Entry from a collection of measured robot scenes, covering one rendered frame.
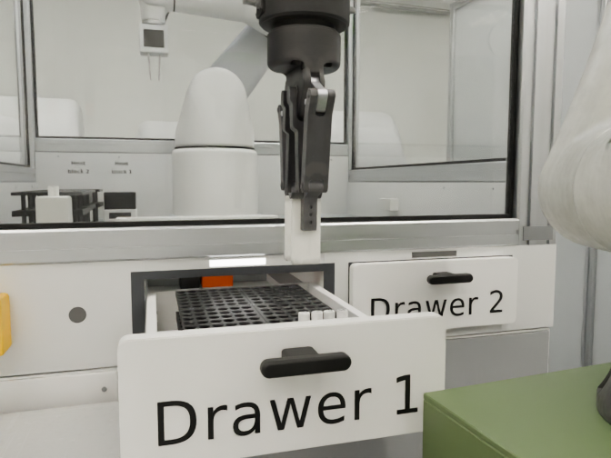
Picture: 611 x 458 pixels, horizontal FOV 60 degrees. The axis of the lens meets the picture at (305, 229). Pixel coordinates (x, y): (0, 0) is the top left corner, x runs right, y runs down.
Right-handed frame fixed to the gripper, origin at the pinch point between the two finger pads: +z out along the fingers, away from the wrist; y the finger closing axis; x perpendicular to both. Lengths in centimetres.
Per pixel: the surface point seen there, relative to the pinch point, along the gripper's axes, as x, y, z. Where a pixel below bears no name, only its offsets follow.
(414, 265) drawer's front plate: 23.6, -19.3, 7.9
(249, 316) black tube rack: -4.8, -4.4, 10.2
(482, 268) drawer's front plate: 35.8, -19.3, 8.7
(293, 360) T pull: -4.7, 14.3, 8.9
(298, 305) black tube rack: 1.9, -7.9, 10.2
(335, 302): 8.0, -11.4, 10.8
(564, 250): 156, -132, 24
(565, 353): 156, -129, 69
